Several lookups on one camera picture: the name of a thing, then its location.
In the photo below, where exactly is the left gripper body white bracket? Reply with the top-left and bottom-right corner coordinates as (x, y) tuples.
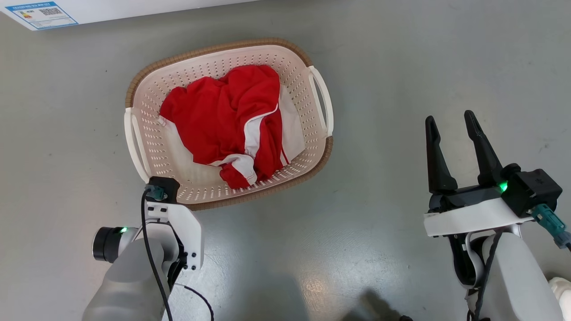
(92, 202), (205, 287)

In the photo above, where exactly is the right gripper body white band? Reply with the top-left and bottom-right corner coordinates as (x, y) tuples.
(423, 184), (534, 237)

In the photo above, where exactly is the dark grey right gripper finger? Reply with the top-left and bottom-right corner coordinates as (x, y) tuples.
(464, 110), (504, 187)
(425, 115), (459, 194)

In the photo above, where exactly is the cream perforated laundry basket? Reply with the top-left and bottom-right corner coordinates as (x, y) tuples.
(124, 38), (334, 211)

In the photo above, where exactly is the red and white garment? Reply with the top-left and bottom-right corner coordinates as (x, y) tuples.
(158, 65), (306, 190)

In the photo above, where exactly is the white front-load washing machine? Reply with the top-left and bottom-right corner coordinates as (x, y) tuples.
(0, 0), (259, 31)

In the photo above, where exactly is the blue energy label sticker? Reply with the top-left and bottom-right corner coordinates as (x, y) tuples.
(4, 1), (79, 31)

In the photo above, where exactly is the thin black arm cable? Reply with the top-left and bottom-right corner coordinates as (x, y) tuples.
(182, 284), (215, 321)
(141, 187), (174, 321)

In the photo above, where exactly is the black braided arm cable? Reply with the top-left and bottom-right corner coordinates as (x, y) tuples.
(466, 230), (504, 321)

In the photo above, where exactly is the teal plug camera cable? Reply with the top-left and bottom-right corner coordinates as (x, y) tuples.
(530, 204), (571, 249)

